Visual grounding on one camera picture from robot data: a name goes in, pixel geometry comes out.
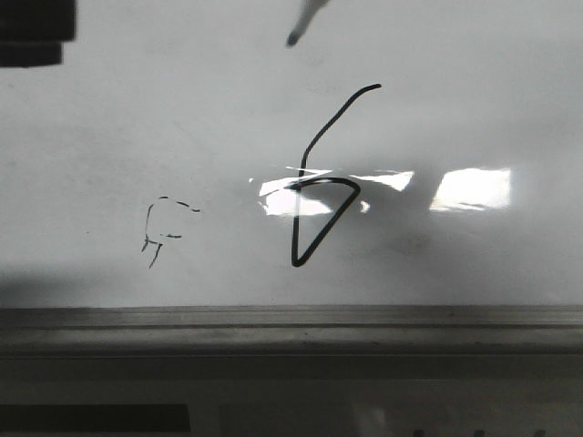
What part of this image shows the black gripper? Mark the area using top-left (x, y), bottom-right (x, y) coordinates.
top-left (1, 0), bottom-right (77, 67)

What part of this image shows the black and white whiteboard marker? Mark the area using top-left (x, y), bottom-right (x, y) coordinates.
top-left (286, 0), bottom-right (329, 47)

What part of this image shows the white whiteboard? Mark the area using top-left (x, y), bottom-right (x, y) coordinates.
top-left (1, 1), bottom-right (582, 307)

